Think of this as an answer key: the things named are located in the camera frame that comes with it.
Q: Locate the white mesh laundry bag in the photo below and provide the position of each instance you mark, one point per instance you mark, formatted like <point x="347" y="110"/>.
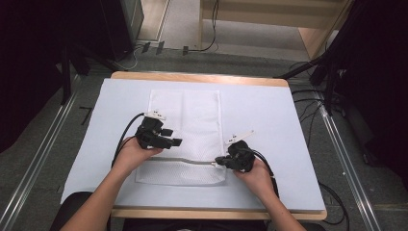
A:
<point x="198" y="122"/>

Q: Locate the black floor tape mark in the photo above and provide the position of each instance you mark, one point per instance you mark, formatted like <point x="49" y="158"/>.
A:
<point x="86" y="114"/>

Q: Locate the person's right hand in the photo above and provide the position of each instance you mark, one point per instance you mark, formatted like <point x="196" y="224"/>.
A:
<point x="256" y="179"/>

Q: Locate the black metal stand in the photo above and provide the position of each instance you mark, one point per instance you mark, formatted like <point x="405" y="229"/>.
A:
<point x="327" y="77"/>

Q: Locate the aluminium floor rail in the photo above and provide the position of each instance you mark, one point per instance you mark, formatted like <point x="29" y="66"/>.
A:
<point x="38" y="150"/>
<point x="349" y="166"/>

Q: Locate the white table mat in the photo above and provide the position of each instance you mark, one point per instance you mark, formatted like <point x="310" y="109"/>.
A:
<point x="272" y="128"/>

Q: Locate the black cabinet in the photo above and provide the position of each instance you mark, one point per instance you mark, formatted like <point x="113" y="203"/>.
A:
<point x="115" y="25"/>

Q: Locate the black curtain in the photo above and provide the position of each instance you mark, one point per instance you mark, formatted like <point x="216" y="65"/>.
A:
<point x="29" y="64"/>
<point x="378" y="80"/>

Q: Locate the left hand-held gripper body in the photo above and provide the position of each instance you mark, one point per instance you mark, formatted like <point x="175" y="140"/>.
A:
<point x="150" y="130"/>

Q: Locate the wooden table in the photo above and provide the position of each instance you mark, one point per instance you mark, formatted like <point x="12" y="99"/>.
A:
<point x="198" y="77"/>

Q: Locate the light wooden shelf unit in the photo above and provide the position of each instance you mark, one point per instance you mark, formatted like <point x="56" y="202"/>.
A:
<point x="272" y="19"/>

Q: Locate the person's left hand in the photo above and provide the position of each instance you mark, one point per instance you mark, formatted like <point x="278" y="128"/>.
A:
<point x="131" y="157"/>

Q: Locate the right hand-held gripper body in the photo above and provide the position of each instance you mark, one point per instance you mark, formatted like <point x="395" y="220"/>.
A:
<point x="240" y="155"/>

